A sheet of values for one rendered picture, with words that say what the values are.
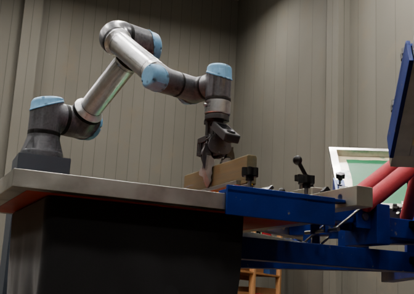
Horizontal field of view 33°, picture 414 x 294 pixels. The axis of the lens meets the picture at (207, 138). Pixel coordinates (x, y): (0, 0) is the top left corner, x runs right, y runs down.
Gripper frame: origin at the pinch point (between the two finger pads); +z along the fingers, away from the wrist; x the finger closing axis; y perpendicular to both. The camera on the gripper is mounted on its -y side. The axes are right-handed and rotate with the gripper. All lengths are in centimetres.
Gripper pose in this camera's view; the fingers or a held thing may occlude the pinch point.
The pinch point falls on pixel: (216, 184)
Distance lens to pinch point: 193.4
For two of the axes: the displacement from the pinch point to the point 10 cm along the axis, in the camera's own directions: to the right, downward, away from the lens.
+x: -9.1, -1.4, -4.0
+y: -4.2, 1.7, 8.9
